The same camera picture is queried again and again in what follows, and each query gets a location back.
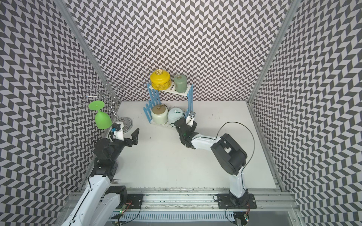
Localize blue white slatted shelf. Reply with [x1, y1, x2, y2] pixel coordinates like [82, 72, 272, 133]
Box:
[143, 82, 194, 125]

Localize green tea canister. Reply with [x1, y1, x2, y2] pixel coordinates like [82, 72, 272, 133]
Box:
[174, 75, 187, 93]

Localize yellow tea canister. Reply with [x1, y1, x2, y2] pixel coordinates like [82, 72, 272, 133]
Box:
[150, 69, 171, 91]

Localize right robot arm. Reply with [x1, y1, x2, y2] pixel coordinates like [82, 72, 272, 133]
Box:
[174, 118, 248, 199]

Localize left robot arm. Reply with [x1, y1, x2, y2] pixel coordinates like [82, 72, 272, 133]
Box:
[62, 128, 140, 226]

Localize light blue tea canister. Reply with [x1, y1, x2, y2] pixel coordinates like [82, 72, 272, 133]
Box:
[167, 107, 184, 124]

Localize green plastic wine glass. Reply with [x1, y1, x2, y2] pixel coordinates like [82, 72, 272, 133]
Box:
[88, 100, 112, 130]

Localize cream canister brown lid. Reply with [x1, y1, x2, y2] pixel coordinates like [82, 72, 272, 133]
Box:
[151, 104, 169, 125]

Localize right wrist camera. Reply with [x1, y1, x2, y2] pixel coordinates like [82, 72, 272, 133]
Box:
[186, 111, 196, 127]

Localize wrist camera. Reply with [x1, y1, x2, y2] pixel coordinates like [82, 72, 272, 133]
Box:
[110, 121, 124, 141]
[186, 111, 196, 127]

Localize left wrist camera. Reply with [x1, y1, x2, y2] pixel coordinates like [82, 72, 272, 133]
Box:
[110, 121, 124, 141]

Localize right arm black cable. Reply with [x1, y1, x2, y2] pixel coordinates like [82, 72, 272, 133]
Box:
[215, 121, 255, 170]

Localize chrome wire glass rack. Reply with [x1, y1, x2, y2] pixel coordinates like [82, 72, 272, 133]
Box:
[77, 79, 133, 134]

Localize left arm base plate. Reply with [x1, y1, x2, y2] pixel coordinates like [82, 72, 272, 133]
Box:
[118, 194, 144, 210]

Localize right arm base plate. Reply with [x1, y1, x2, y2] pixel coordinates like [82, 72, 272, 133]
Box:
[216, 193, 257, 210]

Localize aluminium front rail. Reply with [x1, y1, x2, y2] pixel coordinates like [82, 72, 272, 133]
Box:
[127, 188, 299, 212]

